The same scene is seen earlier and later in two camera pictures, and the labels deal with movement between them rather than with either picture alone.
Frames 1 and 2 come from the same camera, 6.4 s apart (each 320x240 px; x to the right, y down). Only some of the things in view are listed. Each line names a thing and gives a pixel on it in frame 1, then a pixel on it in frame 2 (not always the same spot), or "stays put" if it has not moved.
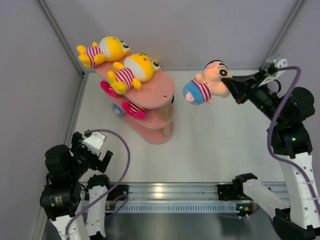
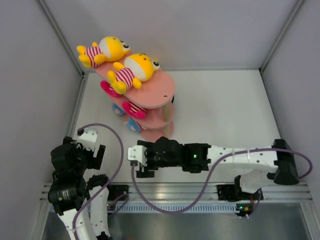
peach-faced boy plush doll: x=203 y=88 to x=132 y=124
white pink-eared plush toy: x=134 y=109 stays put
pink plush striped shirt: x=107 y=88 stays put
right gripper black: x=239 y=89 to x=148 y=170
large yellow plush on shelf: x=110 y=48 stays put
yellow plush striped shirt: x=137 y=68 stays put
